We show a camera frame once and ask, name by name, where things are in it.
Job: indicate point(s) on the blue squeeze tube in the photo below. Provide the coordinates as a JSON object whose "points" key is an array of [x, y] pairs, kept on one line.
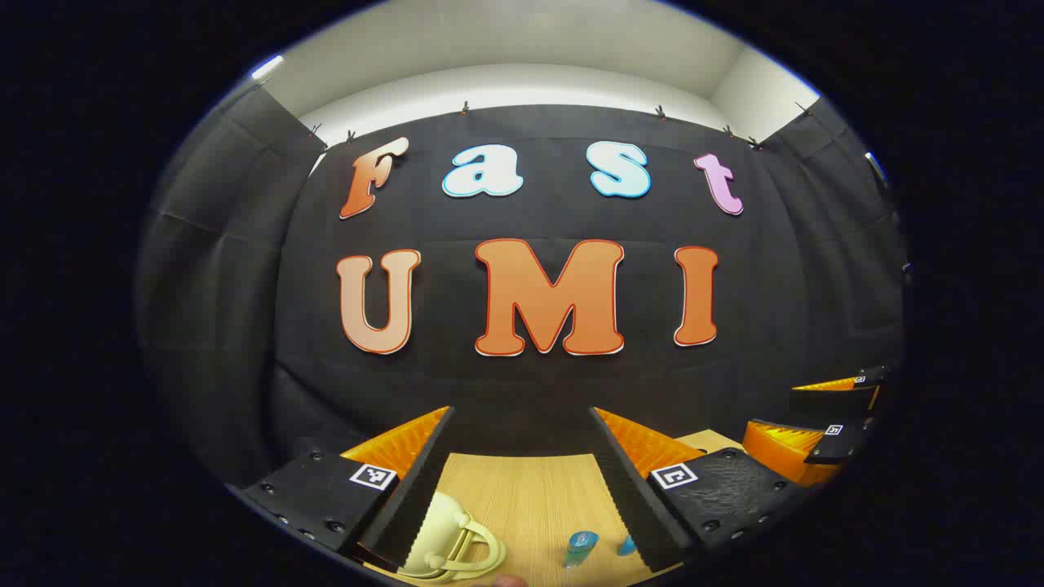
{"points": [[625, 546]]}

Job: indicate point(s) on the pale yellow suitcase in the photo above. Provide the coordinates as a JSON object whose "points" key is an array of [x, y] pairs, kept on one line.
{"points": [[444, 530]]}

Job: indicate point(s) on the blue bottle with blue cap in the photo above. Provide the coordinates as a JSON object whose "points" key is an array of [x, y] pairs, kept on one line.
{"points": [[581, 546]]}

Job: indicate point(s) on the ceiling light strip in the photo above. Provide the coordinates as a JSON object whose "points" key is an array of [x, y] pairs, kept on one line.
{"points": [[267, 67]]}

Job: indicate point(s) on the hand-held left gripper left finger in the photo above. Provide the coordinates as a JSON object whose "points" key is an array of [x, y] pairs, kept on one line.
{"points": [[416, 489]]}

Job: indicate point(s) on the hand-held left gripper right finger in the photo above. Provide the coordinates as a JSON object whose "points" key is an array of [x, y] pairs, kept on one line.
{"points": [[632, 489]]}

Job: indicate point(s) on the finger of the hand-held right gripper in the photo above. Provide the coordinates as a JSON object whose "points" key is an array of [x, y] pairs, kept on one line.
{"points": [[832, 444], [832, 401]]}

